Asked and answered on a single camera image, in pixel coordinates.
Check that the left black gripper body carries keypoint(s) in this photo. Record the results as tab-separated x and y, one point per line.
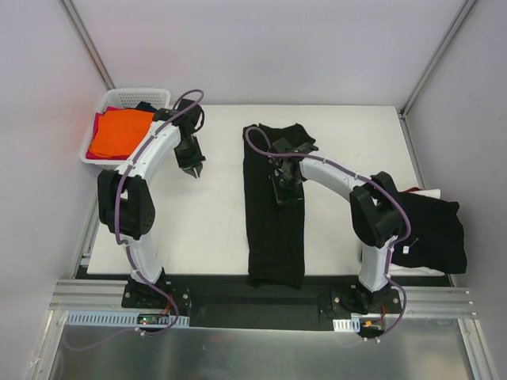
189	161

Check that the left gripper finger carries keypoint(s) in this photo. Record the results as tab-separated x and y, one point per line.
189	171
197	169

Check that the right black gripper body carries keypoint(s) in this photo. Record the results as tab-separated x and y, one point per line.
288	194

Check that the black t shirt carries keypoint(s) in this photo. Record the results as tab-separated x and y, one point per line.
275	233
437	236

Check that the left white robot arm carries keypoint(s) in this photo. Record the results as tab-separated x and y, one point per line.
125	204

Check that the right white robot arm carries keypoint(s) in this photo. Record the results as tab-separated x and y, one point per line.
378	218

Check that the navy t shirt in basket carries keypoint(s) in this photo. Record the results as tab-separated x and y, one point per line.
145	107

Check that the orange t shirt in basket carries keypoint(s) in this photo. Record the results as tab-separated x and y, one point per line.
132	126

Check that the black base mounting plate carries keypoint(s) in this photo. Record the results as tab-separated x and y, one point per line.
232	302

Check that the right white cable duct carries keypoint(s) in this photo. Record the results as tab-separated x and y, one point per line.
351	325

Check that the white cable duct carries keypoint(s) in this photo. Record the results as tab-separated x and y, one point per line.
125	319
351	325

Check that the left white cable duct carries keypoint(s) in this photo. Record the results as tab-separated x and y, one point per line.
125	319

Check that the left aluminium corner post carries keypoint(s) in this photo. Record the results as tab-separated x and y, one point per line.
86	40

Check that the aluminium corner post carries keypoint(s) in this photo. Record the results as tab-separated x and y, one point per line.
86	40
457	23

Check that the right aluminium corner post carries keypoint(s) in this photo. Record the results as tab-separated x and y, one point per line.
457	23

